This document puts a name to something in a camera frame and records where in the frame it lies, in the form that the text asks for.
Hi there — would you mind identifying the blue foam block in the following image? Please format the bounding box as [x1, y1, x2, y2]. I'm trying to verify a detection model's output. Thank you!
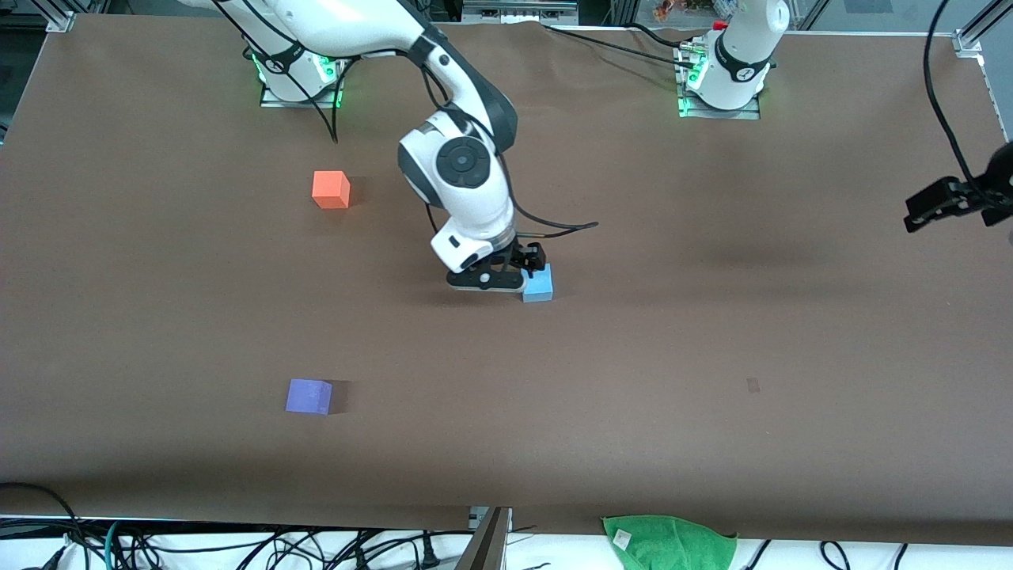
[522, 264, 554, 304]

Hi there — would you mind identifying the orange foam block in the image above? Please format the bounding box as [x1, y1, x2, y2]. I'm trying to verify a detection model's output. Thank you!
[312, 170, 351, 210]

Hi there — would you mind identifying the purple foam block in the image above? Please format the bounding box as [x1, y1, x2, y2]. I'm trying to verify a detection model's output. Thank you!
[285, 378, 333, 416]

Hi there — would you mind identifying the grey equipment box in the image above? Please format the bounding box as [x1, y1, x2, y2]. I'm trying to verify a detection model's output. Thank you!
[461, 0, 580, 25]

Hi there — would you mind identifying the green cloth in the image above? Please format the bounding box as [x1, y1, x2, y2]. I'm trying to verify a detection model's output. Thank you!
[601, 515, 738, 570]

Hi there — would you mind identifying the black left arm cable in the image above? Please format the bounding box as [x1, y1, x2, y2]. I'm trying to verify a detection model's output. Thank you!
[924, 0, 982, 195]

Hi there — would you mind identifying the aluminium frame bracket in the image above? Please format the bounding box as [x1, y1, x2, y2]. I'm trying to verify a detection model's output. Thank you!
[952, 0, 1013, 58]
[44, 0, 78, 34]

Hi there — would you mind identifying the black cable on table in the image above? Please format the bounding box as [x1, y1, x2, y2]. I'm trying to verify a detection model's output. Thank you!
[542, 24, 697, 68]

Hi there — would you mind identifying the grey metal mount post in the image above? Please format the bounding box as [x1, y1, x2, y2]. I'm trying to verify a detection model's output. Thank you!
[455, 507, 513, 570]

